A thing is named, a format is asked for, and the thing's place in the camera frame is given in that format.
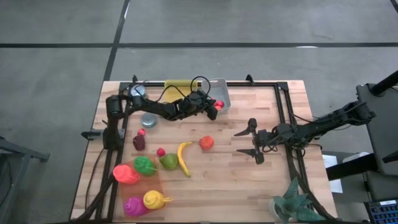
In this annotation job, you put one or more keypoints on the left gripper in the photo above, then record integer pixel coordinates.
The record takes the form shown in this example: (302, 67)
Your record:
(189, 109)

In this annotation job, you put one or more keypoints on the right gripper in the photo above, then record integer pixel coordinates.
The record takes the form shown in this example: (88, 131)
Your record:
(264, 138)

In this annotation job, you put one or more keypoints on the small orange toy fruit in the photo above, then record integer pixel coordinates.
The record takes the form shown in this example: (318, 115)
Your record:
(218, 108)

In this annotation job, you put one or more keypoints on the silver tin can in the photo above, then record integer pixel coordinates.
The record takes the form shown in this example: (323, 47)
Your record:
(148, 120)

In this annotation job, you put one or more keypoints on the yellow toy banana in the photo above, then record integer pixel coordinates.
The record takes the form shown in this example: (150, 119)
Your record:
(183, 163)

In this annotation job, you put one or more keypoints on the green toy pear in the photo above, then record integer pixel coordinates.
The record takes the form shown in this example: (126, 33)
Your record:
(168, 161)

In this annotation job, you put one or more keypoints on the silver can with blue label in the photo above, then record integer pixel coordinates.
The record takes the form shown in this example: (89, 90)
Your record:
(138, 90)

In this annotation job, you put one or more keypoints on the dark purple toy grapes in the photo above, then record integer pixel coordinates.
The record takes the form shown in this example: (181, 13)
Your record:
(139, 143)

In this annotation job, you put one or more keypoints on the green plastic squeeze bottle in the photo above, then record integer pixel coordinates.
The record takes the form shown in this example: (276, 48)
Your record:
(144, 165)

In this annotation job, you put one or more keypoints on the orange plastic squeeze bottle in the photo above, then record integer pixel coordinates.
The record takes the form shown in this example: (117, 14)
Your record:
(126, 175)

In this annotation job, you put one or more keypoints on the yellow plastic squeeze bottle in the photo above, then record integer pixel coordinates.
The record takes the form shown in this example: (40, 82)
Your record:
(154, 199)

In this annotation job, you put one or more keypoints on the pink plastic squeeze bottle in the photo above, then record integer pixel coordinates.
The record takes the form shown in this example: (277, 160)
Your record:
(135, 207)

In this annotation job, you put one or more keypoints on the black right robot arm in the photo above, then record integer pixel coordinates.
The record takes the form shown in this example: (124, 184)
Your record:
(311, 129)

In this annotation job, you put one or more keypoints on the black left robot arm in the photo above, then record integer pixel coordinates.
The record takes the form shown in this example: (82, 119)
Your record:
(149, 107)

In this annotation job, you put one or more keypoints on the grey plastic bin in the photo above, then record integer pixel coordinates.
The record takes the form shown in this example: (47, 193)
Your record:
(222, 90)

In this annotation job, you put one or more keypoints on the translucent yellow plastic bin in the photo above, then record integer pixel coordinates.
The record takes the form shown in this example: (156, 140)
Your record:
(172, 93)

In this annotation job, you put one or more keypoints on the green artificial succulent plant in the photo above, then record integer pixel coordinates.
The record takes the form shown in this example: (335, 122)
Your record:
(295, 205)

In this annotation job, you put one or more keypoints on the white paper sheet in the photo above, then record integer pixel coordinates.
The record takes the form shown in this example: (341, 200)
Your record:
(329, 161)

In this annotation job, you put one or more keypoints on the translucent orange plastic tray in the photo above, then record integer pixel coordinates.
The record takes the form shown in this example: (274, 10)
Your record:
(146, 186)

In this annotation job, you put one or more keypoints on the dark grey cart panel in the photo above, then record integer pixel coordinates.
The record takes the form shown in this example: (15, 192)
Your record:
(382, 140)

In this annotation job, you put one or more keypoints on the black pole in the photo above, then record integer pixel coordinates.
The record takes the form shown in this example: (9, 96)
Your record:
(385, 83)

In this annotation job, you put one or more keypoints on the backlit keyboard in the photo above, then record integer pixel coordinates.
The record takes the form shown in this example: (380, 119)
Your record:
(384, 213)

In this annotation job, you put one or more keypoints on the grey metal stand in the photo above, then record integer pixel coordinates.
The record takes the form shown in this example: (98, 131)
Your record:
(31, 154)

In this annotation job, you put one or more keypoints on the black metal table frame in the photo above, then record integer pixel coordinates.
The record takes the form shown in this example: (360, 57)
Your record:
(283, 85)

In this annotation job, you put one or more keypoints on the silver frame bracket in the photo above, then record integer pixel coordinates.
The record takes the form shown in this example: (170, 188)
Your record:
(121, 133)

